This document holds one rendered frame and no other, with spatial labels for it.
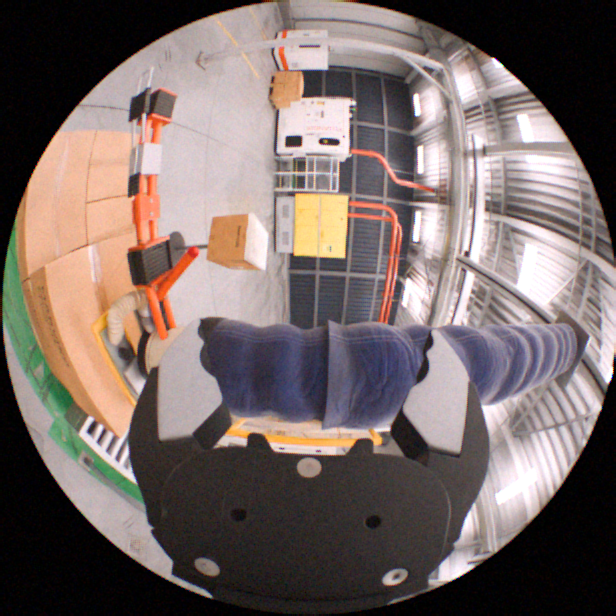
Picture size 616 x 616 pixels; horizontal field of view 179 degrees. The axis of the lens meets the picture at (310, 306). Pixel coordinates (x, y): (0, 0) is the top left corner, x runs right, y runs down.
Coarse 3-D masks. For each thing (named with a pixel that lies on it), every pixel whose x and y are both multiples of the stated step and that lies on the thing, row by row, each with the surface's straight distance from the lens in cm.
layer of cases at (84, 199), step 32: (64, 160) 118; (96, 160) 126; (128, 160) 140; (32, 192) 110; (64, 192) 114; (96, 192) 123; (32, 224) 107; (64, 224) 112; (96, 224) 121; (128, 224) 135; (32, 256) 105; (32, 320) 144; (64, 384) 138
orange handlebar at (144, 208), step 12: (156, 132) 52; (144, 180) 47; (156, 180) 50; (156, 192) 49; (132, 204) 47; (144, 204) 45; (156, 204) 48; (132, 216) 46; (144, 216) 45; (156, 216) 48; (144, 228) 46; (156, 228) 48; (144, 240) 46; (156, 300) 48; (168, 300) 52; (156, 312) 49; (168, 312) 52; (156, 324) 50
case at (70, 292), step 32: (64, 256) 68; (96, 256) 73; (32, 288) 100; (64, 288) 67; (96, 288) 73; (128, 288) 82; (64, 320) 68; (128, 320) 83; (64, 352) 73; (96, 352) 75; (96, 384) 76; (96, 416) 92; (128, 416) 88
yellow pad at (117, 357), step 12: (96, 324) 52; (96, 336) 52; (108, 348) 54; (120, 348) 56; (132, 348) 60; (108, 360) 55; (120, 360) 57; (120, 372) 57; (120, 384) 59; (132, 396) 62
